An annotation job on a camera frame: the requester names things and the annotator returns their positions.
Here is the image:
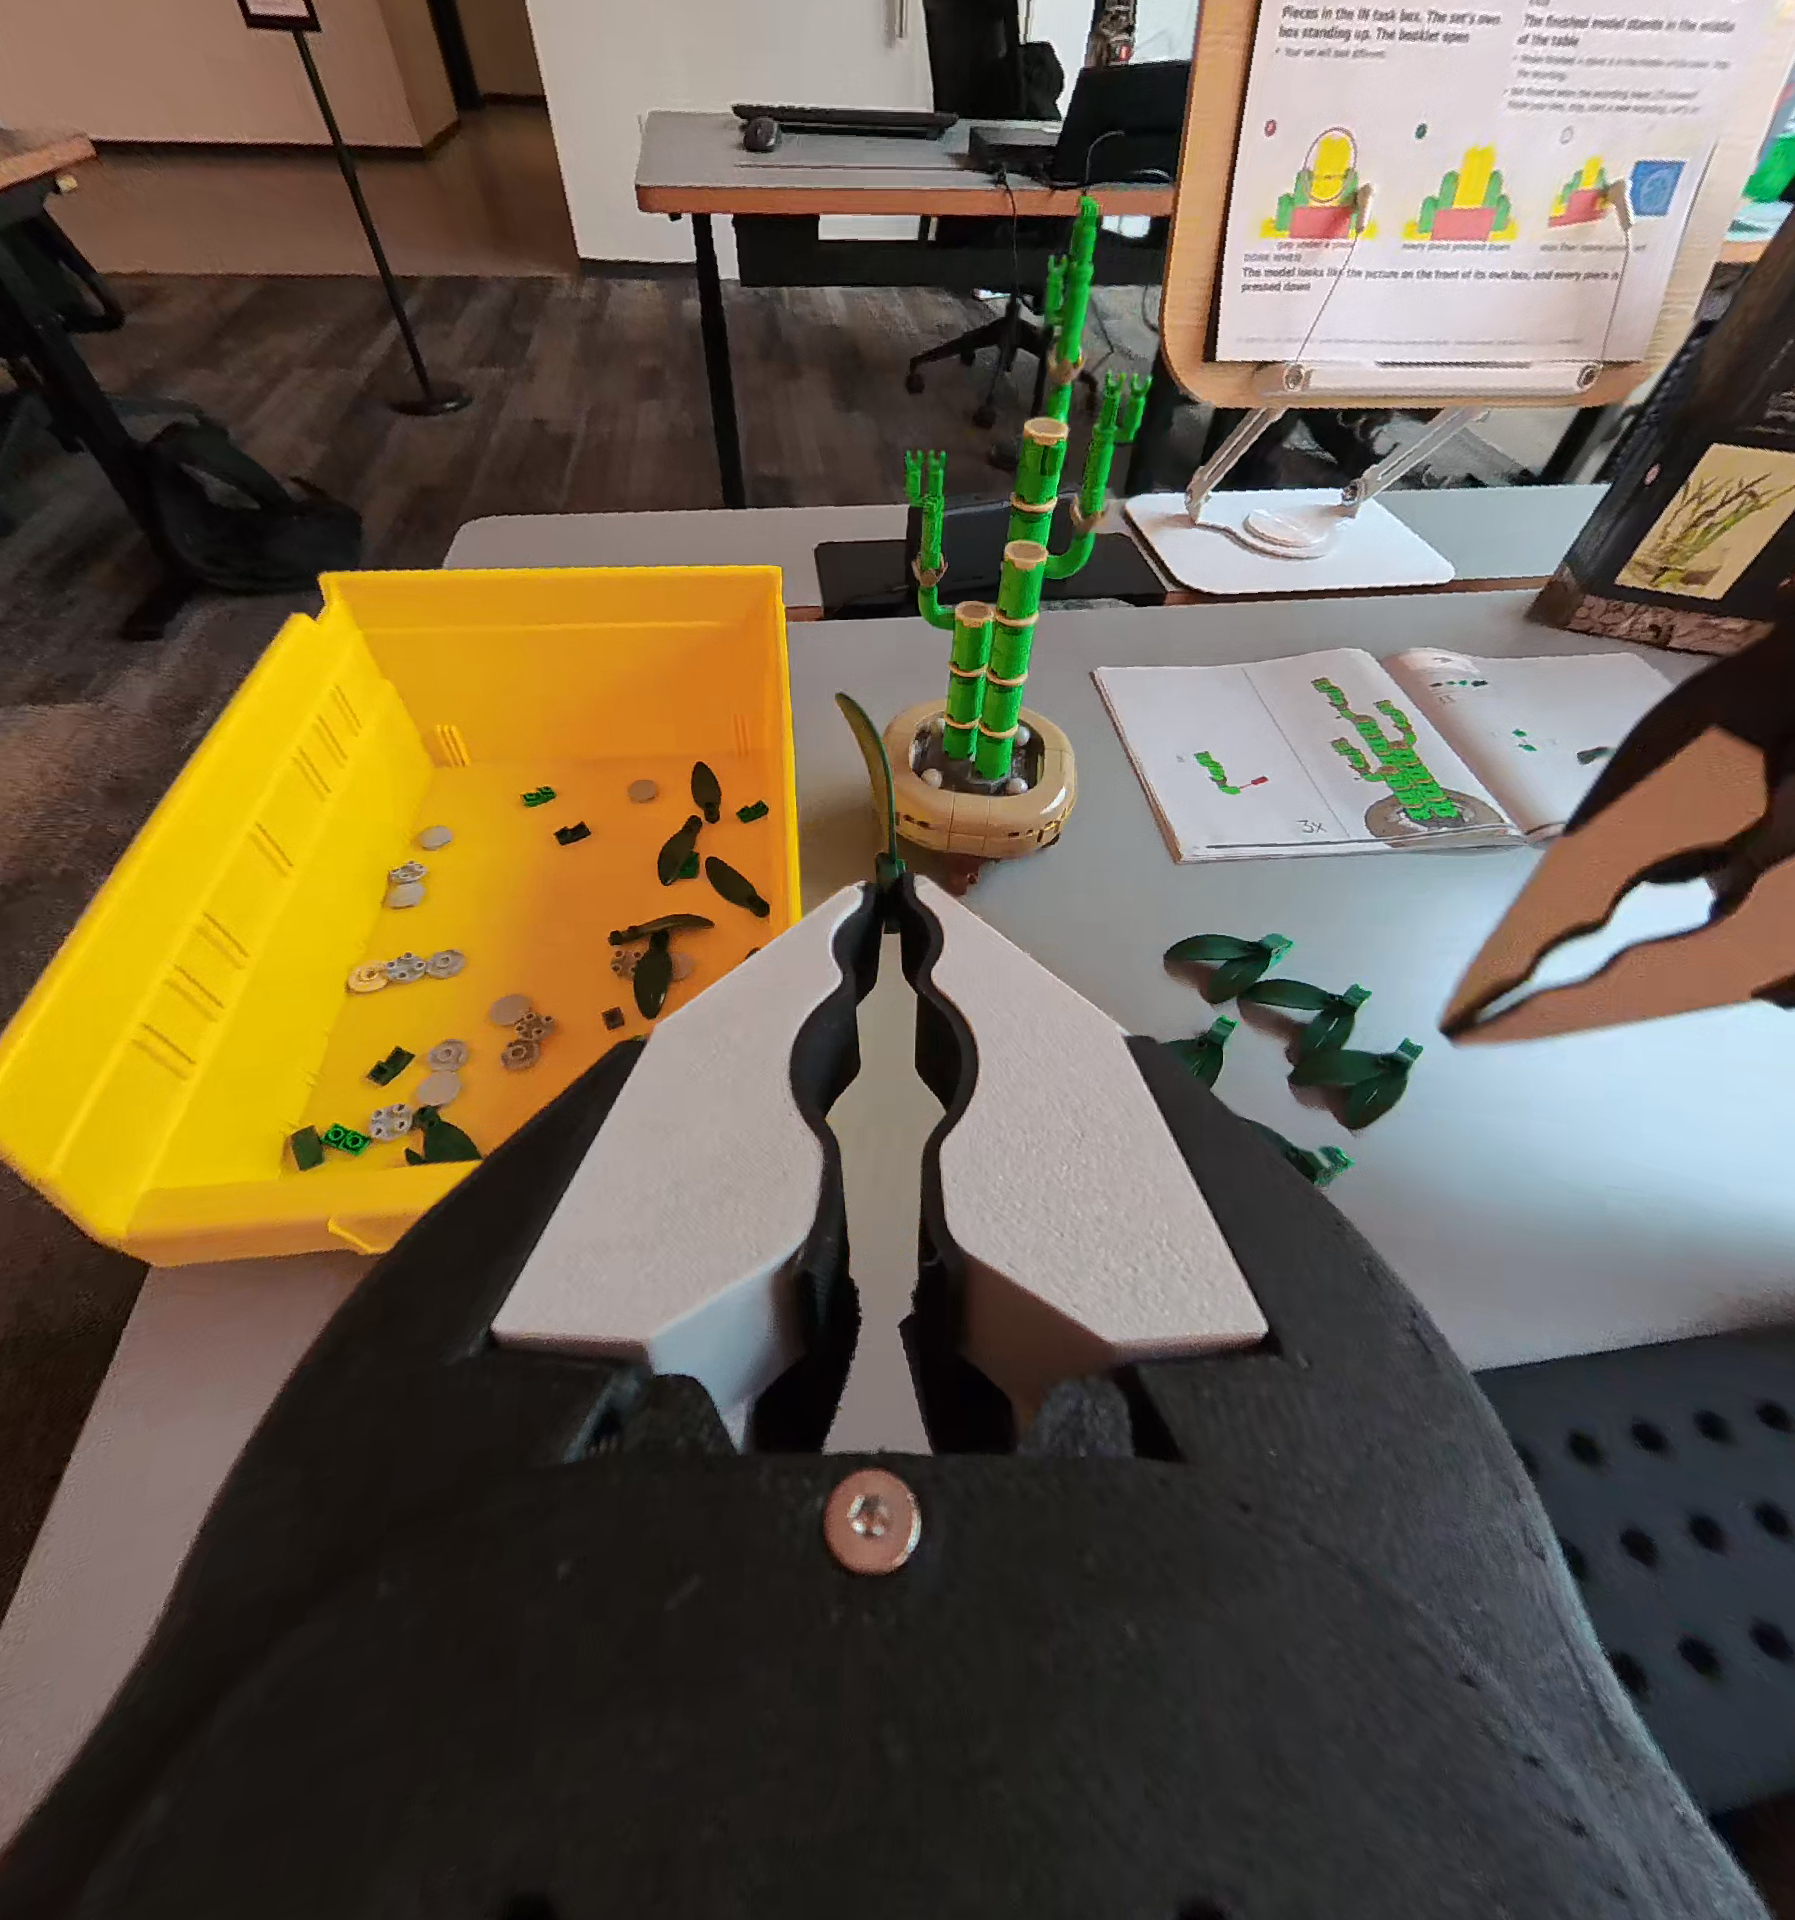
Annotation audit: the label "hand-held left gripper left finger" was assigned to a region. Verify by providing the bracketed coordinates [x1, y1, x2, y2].
[489, 883, 886, 1452]

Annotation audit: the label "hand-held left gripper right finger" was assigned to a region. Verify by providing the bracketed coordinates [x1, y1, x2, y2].
[895, 876, 1274, 1452]

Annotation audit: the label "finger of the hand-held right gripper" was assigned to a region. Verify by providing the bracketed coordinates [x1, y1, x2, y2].
[1449, 883, 1795, 1049]
[1440, 590, 1795, 1036]

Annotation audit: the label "dark green lego leaf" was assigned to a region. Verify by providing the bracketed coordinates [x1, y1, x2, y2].
[832, 692, 909, 936]

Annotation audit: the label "yellow plastic bin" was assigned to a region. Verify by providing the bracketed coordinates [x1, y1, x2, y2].
[0, 566, 808, 1270]

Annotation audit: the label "black lego set box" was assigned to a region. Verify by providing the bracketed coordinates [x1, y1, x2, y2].
[1529, 140, 1795, 657]

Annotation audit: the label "loose lego pieces in bin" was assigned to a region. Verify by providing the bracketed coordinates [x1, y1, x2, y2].
[288, 764, 777, 1170]

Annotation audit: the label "lego instruction booklet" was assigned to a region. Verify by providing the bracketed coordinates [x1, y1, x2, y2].
[1092, 651, 1716, 867]

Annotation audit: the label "green lego bamboo model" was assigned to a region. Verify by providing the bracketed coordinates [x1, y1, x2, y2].
[883, 197, 1159, 898]

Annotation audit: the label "black perforated pad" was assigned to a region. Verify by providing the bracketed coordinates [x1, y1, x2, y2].
[1475, 1321, 1795, 1816]

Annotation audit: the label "black flat device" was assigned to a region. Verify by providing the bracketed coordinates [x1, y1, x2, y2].
[812, 503, 1170, 620]

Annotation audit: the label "printed task sheet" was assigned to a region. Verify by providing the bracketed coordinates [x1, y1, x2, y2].
[1218, 0, 1726, 365]

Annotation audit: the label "wooden document stand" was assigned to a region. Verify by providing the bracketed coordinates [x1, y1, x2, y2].
[1125, 0, 1795, 598]

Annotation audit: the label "black backpack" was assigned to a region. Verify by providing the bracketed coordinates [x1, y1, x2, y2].
[135, 411, 365, 595]

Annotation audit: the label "black office chair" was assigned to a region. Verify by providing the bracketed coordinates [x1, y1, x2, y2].
[903, 226, 1079, 437]

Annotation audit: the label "black laptop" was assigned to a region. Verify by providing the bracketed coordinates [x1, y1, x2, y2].
[1056, 57, 1194, 186]

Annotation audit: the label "grey office desk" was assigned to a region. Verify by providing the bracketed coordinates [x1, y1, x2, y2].
[632, 108, 1182, 512]

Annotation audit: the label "black keyboard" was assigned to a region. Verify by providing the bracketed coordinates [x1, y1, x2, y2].
[730, 101, 963, 147]

